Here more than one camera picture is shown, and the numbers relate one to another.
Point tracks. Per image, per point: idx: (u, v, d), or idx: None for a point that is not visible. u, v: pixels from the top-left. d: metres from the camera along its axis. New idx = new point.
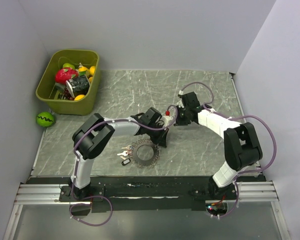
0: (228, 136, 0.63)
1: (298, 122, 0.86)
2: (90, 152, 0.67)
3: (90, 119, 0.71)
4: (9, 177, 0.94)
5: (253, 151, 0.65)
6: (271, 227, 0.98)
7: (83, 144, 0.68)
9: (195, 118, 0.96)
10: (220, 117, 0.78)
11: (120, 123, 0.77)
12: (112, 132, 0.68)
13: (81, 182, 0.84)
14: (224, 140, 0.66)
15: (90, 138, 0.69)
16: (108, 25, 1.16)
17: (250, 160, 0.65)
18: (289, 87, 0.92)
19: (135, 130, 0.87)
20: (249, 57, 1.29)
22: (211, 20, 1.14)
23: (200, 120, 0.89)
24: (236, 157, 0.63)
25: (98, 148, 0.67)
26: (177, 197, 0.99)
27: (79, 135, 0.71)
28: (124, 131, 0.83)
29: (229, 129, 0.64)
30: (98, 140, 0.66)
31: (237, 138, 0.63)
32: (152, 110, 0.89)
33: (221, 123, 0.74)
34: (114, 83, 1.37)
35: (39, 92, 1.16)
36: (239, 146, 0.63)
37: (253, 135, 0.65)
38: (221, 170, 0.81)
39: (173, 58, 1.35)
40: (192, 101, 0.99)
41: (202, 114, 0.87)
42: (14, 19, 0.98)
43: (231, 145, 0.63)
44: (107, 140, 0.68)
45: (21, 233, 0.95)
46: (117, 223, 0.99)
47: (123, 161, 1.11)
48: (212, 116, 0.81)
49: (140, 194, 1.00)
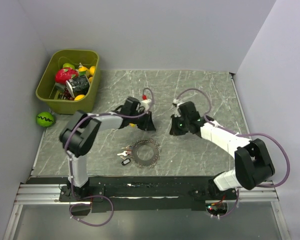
0: (241, 157, 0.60)
1: (298, 122, 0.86)
2: (82, 149, 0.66)
3: (74, 116, 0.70)
4: (9, 177, 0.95)
5: (265, 169, 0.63)
6: (271, 227, 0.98)
7: (73, 142, 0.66)
9: (197, 130, 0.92)
10: (226, 132, 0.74)
11: (104, 116, 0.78)
12: (99, 124, 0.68)
13: (79, 180, 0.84)
14: (235, 161, 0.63)
15: (78, 134, 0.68)
16: (108, 25, 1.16)
17: (263, 178, 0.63)
18: (289, 87, 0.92)
19: (119, 122, 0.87)
20: (249, 57, 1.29)
22: (211, 20, 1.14)
23: (204, 134, 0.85)
24: (250, 178, 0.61)
25: (88, 143, 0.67)
26: (177, 197, 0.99)
27: (65, 134, 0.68)
28: (109, 125, 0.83)
29: (240, 149, 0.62)
30: (87, 135, 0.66)
31: (249, 158, 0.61)
32: (129, 100, 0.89)
33: (229, 140, 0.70)
34: (114, 83, 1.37)
35: (39, 92, 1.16)
36: (252, 166, 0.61)
37: (265, 152, 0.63)
38: (225, 178, 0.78)
39: (173, 58, 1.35)
40: (191, 113, 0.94)
41: (205, 128, 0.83)
42: (14, 20, 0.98)
43: (244, 166, 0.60)
44: (95, 134, 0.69)
45: (21, 233, 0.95)
46: (116, 223, 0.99)
47: (123, 161, 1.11)
48: (217, 131, 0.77)
49: (140, 194, 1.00)
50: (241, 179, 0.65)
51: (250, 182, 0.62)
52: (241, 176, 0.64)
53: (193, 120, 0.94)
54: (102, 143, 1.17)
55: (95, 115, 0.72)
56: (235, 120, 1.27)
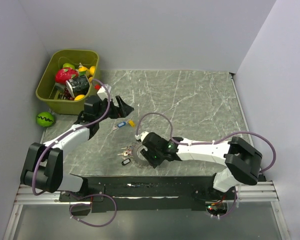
0: (234, 164, 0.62)
1: (298, 122, 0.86)
2: (51, 184, 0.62)
3: (30, 154, 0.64)
4: (9, 177, 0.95)
5: (254, 158, 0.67)
6: (271, 227, 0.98)
7: (39, 181, 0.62)
9: (175, 157, 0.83)
10: (203, 145, 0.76)
11: (66, 137, 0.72)
12: (61, 153, 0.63)
13: (75, 188, 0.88)
14: (230, 169, 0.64)
15: (42, 170, 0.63)
16: (108, 25, 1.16)
17: (258, 165, 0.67)
18: (289, 88, 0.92)
19: (86, 134, 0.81)
20: (249, 57, 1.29)
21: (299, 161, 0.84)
22: (211, 20, 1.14)
23: (183, 156, 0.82)
24: (251, 177, 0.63)
25: (55, 176, 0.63)
26: (177, 197, 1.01)
27: (28, 175, 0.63)
28: (76, 142, 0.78)
29: (227, 157, 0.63)
30: (51, 171, 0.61)
31: (239, 160, 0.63)
32: (88, 104, 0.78)
33: (212, 152, 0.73)
34: (114, 84, 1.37)
35: (39, 92, 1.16)
36: (246, 166, 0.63)
37: (245, 144, 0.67)
38: (224, 181, 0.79)
39: (173, 58, 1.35)
40: (158, 143, 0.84)
41: (182, 150, 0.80)
42: (14, 20, 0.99)
43: (240, 170, 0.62)
44: (60, 163, 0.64)
45: (21, 233, 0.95)
46: (117, 223, 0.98)
47: (123, 161, 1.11)
48: (194, 149, 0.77)
49: (140, 194, 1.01)
50: (243, 180, 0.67)
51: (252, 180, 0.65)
52: (242, 179, 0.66)
53: (164, 148, 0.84)
54: (102, 143, 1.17)
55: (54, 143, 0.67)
56: (235, 120, 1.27)
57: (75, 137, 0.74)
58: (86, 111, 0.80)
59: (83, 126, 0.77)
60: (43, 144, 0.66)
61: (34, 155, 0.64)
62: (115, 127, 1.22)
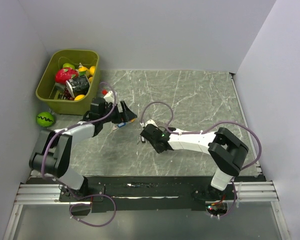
0: (215, 151, 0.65)
1: (299, 121, 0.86)
2: (59, 169, 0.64)
3: (42, 139, 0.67)
4: (9, 177, 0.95)
5: (239, 150, 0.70)
6: (271, 227, 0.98)
7: (47, 165, 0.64)
9: (167, 146, 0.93)
10: (192, 135, 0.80)
11: (75, 128, 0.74)
12: (70, 138, 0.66)
13: (76, 184, 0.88)
14: (213, 157, 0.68)
15: (51, 155, 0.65)
16: (108, 25, 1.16)
17: (242, 158, 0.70)
18: (289, 88, 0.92)
19: (92, 131, 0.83)
20: (249, 57, 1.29)
21: None
22: (210, 20, 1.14)
23: (175, 146, 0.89)
24: (233, 166, 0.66)
25: (63, 161, 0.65)
26: (178, 197, 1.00)
27: (38, 158, 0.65)
28: (82, 137, 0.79)
29: (211, 145, 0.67)
30: (60, 154, 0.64)
31: (222, 149, 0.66)
32: (95, 104, 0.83)
33: (198, 140, 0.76)
34: (114, 84, 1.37)
35: (39, 92, 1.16)
36: (229, 155, 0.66)
37: (231, 136, 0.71)
38: (218, 177, 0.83)
39: (173, 58, 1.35)
40: (153, 133, 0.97)
41: (172, 139, 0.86)
42: (14, 20, 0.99)
43: (222, 158, 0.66)
44: (68, 149, 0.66)
45: (21, 234, 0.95)
46: (116, 223, 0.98)
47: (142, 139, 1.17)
48: (183, 138, 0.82)
49: (139, 194, 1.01)
50: (227, 170, 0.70)
51: (235, 170, 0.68)
52: (226, 168, 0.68)
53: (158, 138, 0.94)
54: (102, 143, 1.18)
55: (63, 130, 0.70)
56: (235, 120, 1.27)
57: (82, 130, 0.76)
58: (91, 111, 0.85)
59: (89, 122, 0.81)
60: (53, 131, 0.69)
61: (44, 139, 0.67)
62: (115, 127, 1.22)
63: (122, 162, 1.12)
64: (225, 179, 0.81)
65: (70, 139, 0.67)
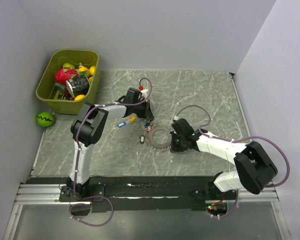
0: (241, 162, 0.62)
1: (298, 122, 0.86)
2: (93, 137, 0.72)
3: (83, 108, 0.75)
4: (9, 177, 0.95)
5: (267, 169, 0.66)
6: (271, 227, 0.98)
7: (84, 132, 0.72)
9: (194, 145, 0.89)
10: (222, 141, 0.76)
11: (110, 107, 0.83)
12: (106, 114, 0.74)
13: (82, 176, 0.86)
14: (237, 167, 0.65)
15: (88, 125, 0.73)
16: (108, 26, 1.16)
17: (268, 179, 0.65)
18: (289, 88, 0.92)
19: (123, 112, 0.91)
20: (249, 57, 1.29)
21: None
22: (211, 20, 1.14)
23: (201, 147, 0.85)
24: (256, 183, 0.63)
25: (98, 132, 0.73)
26: (177, 197, 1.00)
27: (77, 125, 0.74)
28: (114, 115, 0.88)
29: (238, 155, 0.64)
30: (97, 124, 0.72)
31: (249, 162, 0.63)
32: (131, 91, 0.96)
33: (226, 148, 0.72)
34: (114, 84, 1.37)
35: (39, 92, 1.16)
36: (254, 170, 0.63)
37: (262, 153, 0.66)
38: (226, 180, 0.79)
39: (173, 58, 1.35)
40: (185, 129, 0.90)
41: (201, 141, 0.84)
42: (14, 20, 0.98)
43: (246, 170, 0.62)
44: (103, 123, 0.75)
45: (21, 234, 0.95)
46: (117, 223, 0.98)
47: (141, 139, 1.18)
48: (213, 141, 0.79)
49: (139, 194, 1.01)
50: (248, 186, 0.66)
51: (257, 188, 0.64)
52: (247, 182, 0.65)
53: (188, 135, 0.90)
54: (102, 143, 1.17)
55: (101, 106, 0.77)
56: (235, 120, 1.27)
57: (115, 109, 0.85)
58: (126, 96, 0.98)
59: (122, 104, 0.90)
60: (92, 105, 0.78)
61: (85, 110, 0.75)
62: (115, 127, 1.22)
63: (122, 162, 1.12)
64: (233, 184, 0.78)
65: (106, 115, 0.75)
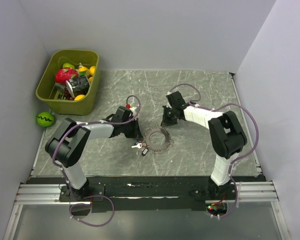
0: (211, 123, 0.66)
1: (299, 122, 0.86)
2: (70, 159, 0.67)
3: (62, 125, 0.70)
4: (9, 177, 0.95)
5: (237, 137, 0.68)
6: (271, 227, 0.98)
7: (61, 153, 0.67)
9: (182, 115, 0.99)
10: (204, 110, 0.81)
11: (94, 125, 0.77)
12: (88, 133, 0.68)
13: (77, 183, 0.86)
14: (210, 130, 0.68)
15: (66, 144, 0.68)
16: (108, 26, 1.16)
17: (237, 145, 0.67)
18: (289, 88, 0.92)
19: (109, 132, 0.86)
20: (249, 57, 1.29)
21: None
22: (210, 21, 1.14)
23: (187, 116, 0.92)
24: (223, 144, 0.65)
25: (76, 152, 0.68)
26: (177, 197, 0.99)
27: (53, 143, 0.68)
28: (99, 133, 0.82)
29: (211, 118, 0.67)
30: (75, 145, 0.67)
31: (219, 124, 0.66)
32: (121, 109, 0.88)
33: (205, 115, 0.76)
34: (114, 83, 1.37)
35: (39, 92, 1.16)
36: (223, 133, 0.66)
37: (236, 120, 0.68)
38: (216, 166, 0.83)
39: (173, 58, 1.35)
40: (177, 100, 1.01)
41: (188, 110, 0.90)
42: (14, 20, 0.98)
43: (215, 131, 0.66)
44: (84, 143, 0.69)
45: (21, 234, 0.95)
46: (117, 222, 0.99)
47: (143, 150, 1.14)
48: (197, 110, 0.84)
49: (140, 194, 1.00)
50: (218, 148, 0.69)
51: (224, 149, 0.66)
52: (216, 143, 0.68)
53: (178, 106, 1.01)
54: (102, 143, 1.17)
55: (84, 124, 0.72)
56: None
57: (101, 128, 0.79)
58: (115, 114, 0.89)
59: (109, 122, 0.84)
60: (74, 121, 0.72)
61: (64, 128, 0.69)
62: None
63: (122, 163, 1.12)
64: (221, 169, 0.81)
65: (88, 134, 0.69)
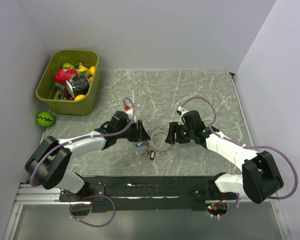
0: (248, 170, 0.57)
1: (299, 121, 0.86)
2: (48, 183, 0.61)
3: (43, 144, 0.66)
4: (9, 177, 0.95)
5: (274, 182, 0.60)
6: (271, 227, 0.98)
7: (39, 175, 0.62)
9: (203, 142, 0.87)
10: (233, 144, 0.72)
11: (81, 141, 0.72)
12: (68, 156, 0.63)
13: (73, 189, 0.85)
14: (242, 174, 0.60)
15: (45, 165, 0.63)
16: (108, 26, 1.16)
17: (273, 191, 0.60)
18: (290, 88, 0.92)
19: (101, 144, 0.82)
20: (249, 56, 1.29)
21: None
22: (210, 21, 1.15)
23: (209, 146, 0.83)
24: (259, 192, 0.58)
25: (55, 176, 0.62)
26: (177, 197, 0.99)
27: (33, 164, 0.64)
28: (89, 147, 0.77)
29: (247, 162, 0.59)
30: (53, 168, 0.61)
31: (257, 171, 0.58)
32: (116, 117, 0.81)
33: (236, 152, 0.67)
34: (114, 84, 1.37)
35: (39, 92, 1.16)
36: (261, 180, 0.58)
37: (272, 163, 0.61)
38: (228, 183, 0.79)
39: (173, 58, 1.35)
40: (196, 123, 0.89)
41: (211, 140, 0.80)
42: (14, 20, 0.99)
43: (252, 179, 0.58)
44: (64, 165, 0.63)
45: (21, 234, 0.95)
46: (117, 223, 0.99)
47: (150, 155, 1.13)
48: (223, 142, 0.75)
49: (140, 194, 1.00)
50: (250, 193, 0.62)
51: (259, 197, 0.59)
52: (249, 188, 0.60)
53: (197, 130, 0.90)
54: None
55: (66, 143, 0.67)
56: (235, 120, 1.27)
57: (90, 143, 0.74)
58: (111, 122, 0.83)
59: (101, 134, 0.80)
60: (56, 141, 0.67)
61: (45, 147, 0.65)
62: None
63: (122, 163, 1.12)
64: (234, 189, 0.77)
65: (69, 155, 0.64)
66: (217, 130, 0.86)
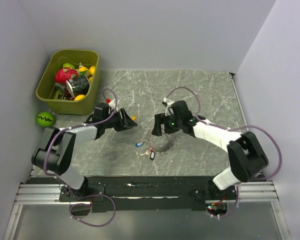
0: (233, 149, 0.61)
1: (299, 121, 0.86)
2: (61, 166, 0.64)
3: (45, 135, 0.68)
4: (9, 177, 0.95)
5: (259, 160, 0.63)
6: (271, 227, 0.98)
7: (50, 161, 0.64)
9: (191, 132, 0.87)
10: (217, 128, 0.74)
11: (77, 128, 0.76)
12: (74, 137, 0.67)
13: (75, 184, 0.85)
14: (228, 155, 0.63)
15: (54, 152, 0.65)
16: (108, 26, 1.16)
17: (259, 169, 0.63)
18: (290, 88, 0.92)
19: (93, 132, 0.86)
20: (249, 56, 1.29)
21: None
22: (211, 21, 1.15)
23: (197, 133, 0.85)
24: (245, 170, 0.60)
25: (65, 159, 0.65)
26: (177, 197, 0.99)
27: (40, 154, 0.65)
28: (85, 136, 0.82)
29: (231, 142, 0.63)
30: (63, 150, 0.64)
31: (241, 150, 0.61)
32: (99, 108, 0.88)
33: (221, 135, 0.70)
34: (114, 84, 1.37)
35: (39, 92, 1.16)
36: (246, 158, 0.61)
37: (256, 143, 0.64)
38: (223, 176, 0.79)
39: (173, 58, 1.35)
40: (184, 113, 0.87)
41: (198, 127, 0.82)
42: (14, 20, 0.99)
43: (237, 157, 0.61)
44: (72, 147, 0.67)
45: (21, 234, 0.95)
46: (117, 223, 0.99)
47: (150, 155, 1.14)
48: (208, 128, 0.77)
49: (140, 194, 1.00)
50: (238, 174, 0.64)
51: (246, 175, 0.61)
52: (237, 168, 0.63)
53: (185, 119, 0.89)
54: (102, 143, 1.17)
55: (67, 129, 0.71)
56: (235, 120, 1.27)
57: (85, 131, 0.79)
58: (95, 114, 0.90)
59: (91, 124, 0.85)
60: (57, 129, 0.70)
61: (48, 136, 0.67)
62: None
63: (122, 162, 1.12)
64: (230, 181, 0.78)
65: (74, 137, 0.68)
66: (203, 118, 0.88)
